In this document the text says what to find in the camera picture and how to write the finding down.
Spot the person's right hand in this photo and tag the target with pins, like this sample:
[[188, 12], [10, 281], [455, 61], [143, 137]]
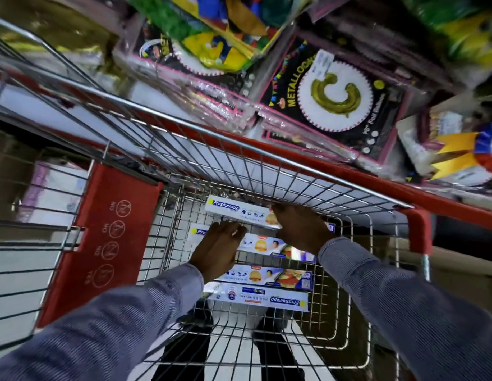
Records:
[[303, 230]]

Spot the person's left hand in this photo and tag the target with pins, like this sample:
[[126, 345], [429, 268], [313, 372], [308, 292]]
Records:
[[215, 253]]

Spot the person's right fingers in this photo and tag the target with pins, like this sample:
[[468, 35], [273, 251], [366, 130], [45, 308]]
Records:
[[283, 214]]

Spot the person's left fingers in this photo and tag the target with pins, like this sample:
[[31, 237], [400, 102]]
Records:
[[230, 230]]

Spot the white blue foil wrap box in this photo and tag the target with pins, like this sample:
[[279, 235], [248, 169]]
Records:
[[261, 245], [269, 276], [257, 297], [238, 210]]

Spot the person's left forearm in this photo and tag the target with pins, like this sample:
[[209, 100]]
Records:
[[111, 329]]

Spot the person's right forearm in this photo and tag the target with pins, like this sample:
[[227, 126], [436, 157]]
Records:
[[408, 313]]

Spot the red cart child seat flap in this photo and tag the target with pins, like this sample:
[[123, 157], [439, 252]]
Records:
[[107, 242]]

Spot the black gold letter balloon packet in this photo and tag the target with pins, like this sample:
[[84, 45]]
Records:
[[337, 99]]

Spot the person's right leg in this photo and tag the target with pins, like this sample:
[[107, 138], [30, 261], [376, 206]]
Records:
[[277, 349]]

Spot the person's leg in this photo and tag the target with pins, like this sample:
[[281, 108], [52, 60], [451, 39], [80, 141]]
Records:
[[182, 353], [277, 349]]

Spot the person's left leg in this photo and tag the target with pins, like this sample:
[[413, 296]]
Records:
[[182, 353]]

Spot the pink white box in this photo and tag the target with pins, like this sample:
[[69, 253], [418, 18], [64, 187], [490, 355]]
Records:
[[55, 190]]

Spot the black pink-edged balloon packet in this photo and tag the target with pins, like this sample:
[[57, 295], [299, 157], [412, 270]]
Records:
[[178, 55]]

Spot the rosette ribbon packet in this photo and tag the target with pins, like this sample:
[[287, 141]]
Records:
[[460, 154]]

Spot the colourful balloon packet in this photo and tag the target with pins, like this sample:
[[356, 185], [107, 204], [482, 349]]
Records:
[[218, 23]]

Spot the green yellow decoration packet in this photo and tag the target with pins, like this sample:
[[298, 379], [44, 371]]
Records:
[[464, 27]]

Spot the gold foil packet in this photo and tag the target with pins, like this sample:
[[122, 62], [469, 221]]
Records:
[[59, 27]]

